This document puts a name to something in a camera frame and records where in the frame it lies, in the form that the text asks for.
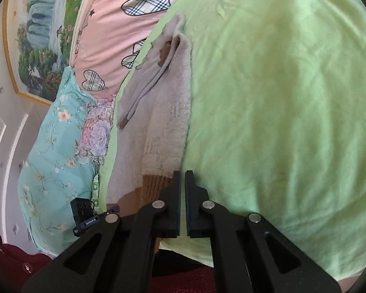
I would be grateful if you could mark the light green bed sheet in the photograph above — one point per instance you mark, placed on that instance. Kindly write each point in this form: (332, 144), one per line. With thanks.
(278, 122)

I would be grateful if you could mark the purple floral pillow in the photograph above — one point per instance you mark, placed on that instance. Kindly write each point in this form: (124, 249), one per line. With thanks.
(92, 146)

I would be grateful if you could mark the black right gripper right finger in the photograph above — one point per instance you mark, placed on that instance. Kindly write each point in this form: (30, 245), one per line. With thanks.
(249, 254)

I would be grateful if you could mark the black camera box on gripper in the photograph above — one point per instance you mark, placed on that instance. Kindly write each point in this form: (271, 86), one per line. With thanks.
(82, 210)

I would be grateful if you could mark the framed landscape painting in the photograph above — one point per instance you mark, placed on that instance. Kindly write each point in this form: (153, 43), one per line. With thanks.
(37, 37)

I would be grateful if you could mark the pink quilt with plaid hearts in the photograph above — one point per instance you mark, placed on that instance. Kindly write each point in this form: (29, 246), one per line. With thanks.
(108, 38)

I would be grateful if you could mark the teal floral pillow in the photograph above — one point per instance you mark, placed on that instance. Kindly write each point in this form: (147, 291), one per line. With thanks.
(52, 176)

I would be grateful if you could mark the green white patterned packet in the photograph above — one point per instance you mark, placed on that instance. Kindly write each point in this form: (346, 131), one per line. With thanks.
(95, 196)

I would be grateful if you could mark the beige knitted sweater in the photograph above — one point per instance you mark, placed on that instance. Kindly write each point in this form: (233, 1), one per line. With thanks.
(152, 121)

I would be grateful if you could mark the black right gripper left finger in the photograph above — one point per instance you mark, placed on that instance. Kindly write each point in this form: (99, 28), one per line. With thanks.
(116, 254)

